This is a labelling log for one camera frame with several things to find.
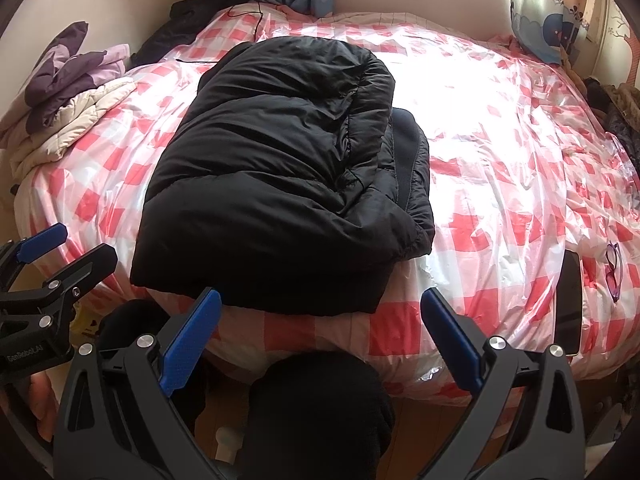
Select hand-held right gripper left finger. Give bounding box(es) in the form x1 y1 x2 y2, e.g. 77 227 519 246
52 287 223 480

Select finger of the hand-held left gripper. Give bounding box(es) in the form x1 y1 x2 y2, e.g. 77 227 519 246
0 222 69 291
0 243 119 337

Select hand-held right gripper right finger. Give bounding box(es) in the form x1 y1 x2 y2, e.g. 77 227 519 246
421 287 586 480

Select black puffer jacket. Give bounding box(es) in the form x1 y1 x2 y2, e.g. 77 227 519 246
129 40 435 317

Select dark clothes heap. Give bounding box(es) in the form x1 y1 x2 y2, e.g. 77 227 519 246
582 76 640 148

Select person's left hand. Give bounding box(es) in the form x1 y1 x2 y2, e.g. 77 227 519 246
15 372 60 456

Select yellow floor item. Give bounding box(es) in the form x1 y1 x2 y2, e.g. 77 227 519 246
70 305 103 341

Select black smartphone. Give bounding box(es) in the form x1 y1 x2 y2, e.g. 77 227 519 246
554 250 585 358

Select cream quilted blanket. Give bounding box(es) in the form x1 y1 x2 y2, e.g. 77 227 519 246
0 77 138 178

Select person's right leg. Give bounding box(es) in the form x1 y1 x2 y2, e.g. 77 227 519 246
240 352 397 480

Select purple sunglasses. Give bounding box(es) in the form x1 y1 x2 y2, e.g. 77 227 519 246
604 242 623 303

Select pink checkered bed cover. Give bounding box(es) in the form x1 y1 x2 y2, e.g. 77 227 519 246
12 2 640 406

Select black garment pile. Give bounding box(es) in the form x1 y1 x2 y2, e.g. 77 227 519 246
131 0 258 68

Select black charging cable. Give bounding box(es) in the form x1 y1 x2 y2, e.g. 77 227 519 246
177 0 266 66

